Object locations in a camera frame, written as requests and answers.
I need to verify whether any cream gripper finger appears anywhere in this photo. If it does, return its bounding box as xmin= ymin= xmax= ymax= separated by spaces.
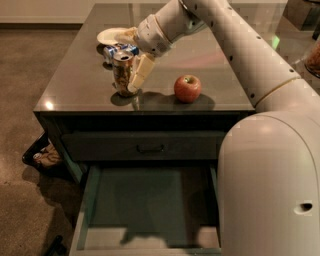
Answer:
xmin=127 ymin=53 xmax=155 ymax=93
xmin=116 ymin=27 xmax=137 ymax=45

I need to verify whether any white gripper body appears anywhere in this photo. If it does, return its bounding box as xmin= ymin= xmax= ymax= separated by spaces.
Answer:
xmin=135 ymin=14 xmax=172 ymax=57

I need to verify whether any orange gold drink can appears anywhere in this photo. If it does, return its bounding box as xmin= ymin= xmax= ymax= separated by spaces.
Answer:
xmin=112 ymin=50 xmax=134 ymax=97

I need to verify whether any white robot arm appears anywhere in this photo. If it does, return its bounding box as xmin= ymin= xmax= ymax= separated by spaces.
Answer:
xmin=116 ymin=0 xmax=320 ymax=256

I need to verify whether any blue soda can lying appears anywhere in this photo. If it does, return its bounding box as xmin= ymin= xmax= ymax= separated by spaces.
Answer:
xmin=103 ymin=43 xmax=139 ymax=64

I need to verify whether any closed top left drawer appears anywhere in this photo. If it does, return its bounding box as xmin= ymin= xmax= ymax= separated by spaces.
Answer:
xmin=61 ymin=131 xmax=225 ymax=161

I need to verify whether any open middle drawer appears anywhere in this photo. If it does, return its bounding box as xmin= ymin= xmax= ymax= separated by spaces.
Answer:
xmin=69 ymin=166 xmax=222 ymax=256

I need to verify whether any white paper bowl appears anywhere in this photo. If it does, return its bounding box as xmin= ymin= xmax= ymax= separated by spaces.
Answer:
xmin=97 ymin=28 xmax=125 ymax=45

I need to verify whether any red apple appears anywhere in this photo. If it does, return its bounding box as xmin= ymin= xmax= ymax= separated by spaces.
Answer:
xmin=174 ymin=75 xmax=202 ymax=103

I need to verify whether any dark cabinet counter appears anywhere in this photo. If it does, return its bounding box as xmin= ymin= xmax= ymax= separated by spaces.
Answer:
xmin=35 ymin=3 xmax=256 ymax=178

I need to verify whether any black bin with trash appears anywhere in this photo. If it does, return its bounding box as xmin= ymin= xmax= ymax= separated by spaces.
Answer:
xmin=22 ymin=132 xmax=64 ymax=176

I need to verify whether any dark box top right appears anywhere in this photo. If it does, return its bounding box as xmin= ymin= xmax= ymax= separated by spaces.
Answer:
xmin=284 ymin=0 xmax=320 ymax=31

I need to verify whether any black object bottom left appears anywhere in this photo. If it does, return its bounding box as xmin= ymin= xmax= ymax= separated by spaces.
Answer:
xmin=43 ymin=235 xmax=67 ymax=256

